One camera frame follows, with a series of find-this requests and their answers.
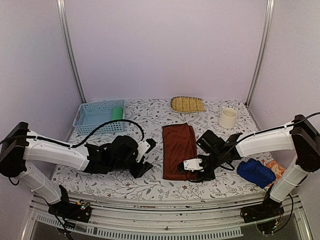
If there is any brown towel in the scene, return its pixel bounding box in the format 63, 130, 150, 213
162, 123, 197, 181

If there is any green microfiber towel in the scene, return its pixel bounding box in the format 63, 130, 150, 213
111, 106, 124, 121

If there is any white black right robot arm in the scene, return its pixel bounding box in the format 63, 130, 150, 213
177, 113, 320, 218

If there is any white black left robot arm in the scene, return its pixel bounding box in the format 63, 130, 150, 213
0, 122, 156, 217

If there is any blue rolled towel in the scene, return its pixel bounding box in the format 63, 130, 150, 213
236, 158, 276, 189

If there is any cream cylindrical cup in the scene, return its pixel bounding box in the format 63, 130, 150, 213
218, 107, 237, 129

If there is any light blue plastic basket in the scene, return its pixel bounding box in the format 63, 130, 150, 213
72, 99, 126, 136

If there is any woven bamboo tray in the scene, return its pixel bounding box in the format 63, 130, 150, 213
170, 96, 205, 113

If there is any orange patterned towel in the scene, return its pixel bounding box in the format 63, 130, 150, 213
262, 159, 286, 190

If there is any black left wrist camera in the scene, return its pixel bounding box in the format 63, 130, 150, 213
110, 135, 138, 161

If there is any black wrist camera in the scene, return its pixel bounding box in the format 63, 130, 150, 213
110, 135, 138, 161
196, 130, 225, 154

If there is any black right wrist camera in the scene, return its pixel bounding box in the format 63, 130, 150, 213
196, 130, 225, 154

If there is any aluminium front rail base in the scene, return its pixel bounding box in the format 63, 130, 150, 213
21, 192, 313, 240

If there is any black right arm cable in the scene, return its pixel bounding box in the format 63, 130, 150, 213
186, 112, 320, 235

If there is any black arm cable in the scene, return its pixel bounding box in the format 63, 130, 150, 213
186, 112, 320, 235
0, 119, 146, 148

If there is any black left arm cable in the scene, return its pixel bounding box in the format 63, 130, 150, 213
0, 119, 146, 148

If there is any left aluminium frame post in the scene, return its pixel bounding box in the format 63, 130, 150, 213
56, 0, 87, 104

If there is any aluminium frame post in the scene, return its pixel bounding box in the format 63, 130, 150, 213
245, 0, 275, 108
56, 0, 87, 104

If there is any right aluminium frame post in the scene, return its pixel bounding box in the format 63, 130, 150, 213
245, 0, 275, 108

